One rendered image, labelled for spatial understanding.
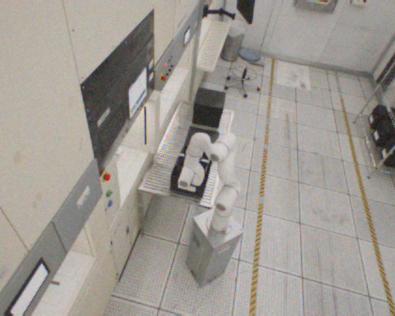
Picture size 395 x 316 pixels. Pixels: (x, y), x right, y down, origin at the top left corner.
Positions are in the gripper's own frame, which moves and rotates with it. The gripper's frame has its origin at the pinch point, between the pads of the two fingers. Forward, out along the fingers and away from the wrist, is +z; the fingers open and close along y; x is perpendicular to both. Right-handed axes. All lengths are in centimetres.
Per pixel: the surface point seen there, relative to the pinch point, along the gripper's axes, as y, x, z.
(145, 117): -41.7, 14.3, 9.2
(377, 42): 235, -45, 422
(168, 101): -45, -22, 85
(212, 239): 28, -33, -46
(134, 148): -51, -21, 9
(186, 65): -45, -17, 154
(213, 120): 3, -24, 74
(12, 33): -38, 114, -91
